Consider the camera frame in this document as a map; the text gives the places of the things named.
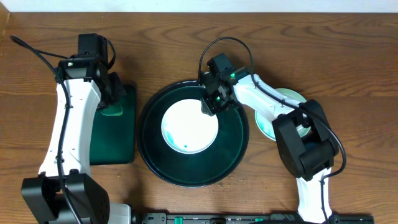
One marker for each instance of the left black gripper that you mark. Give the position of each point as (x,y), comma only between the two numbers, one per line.
(112,91)

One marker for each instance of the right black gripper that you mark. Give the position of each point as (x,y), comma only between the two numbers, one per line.
(211,108)

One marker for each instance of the green sponge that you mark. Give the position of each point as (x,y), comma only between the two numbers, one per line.
(113,110)

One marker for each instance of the white plate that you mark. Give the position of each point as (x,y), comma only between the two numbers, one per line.
(186,129)

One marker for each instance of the pale green plate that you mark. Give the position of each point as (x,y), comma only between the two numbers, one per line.
(266,127)

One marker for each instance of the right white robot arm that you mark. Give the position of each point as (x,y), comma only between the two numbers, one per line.
(307,146)

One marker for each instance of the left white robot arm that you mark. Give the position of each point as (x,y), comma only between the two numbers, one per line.
(64,190)

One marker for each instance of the rectangular dark green tray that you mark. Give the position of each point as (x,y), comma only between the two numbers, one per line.
(112,139)

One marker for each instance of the round dark green tray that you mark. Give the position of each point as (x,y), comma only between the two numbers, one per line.
(191,170)

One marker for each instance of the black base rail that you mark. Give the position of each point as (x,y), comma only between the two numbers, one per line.
(163,218)

